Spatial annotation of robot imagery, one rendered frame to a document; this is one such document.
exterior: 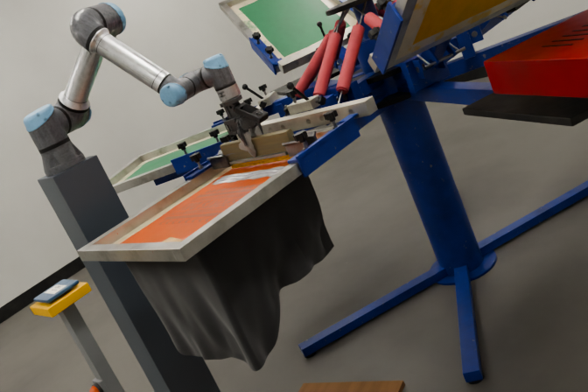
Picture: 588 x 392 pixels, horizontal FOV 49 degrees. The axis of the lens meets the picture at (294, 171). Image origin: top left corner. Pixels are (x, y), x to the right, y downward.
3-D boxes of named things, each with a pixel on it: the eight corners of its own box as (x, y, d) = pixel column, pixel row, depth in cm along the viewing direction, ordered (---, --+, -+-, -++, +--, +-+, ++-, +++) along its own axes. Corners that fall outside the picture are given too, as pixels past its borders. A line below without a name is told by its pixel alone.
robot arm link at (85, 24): (59, 6, 204) (185, 88, 200) (80, 1, 213) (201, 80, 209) (50, 37, 209) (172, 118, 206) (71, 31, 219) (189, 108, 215)
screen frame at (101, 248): (185, 262, 161) (178, 248, 160) (81, 261, 203) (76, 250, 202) (357, 132, 212) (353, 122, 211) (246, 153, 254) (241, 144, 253)
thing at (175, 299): (260, 374, 182) (194, 244, 171) (172, 356, 215) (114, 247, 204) (267, 367, 184) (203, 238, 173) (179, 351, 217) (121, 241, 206)
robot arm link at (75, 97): (38, 125, 241) (80, 0, 213) (64, 113, 253) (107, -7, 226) (64, 143, 240) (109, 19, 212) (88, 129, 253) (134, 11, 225)
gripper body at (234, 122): (244, 128, 226) (229, 97, 223) (260, 124, 220) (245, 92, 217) (229, 137, 221) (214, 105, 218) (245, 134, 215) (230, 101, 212)
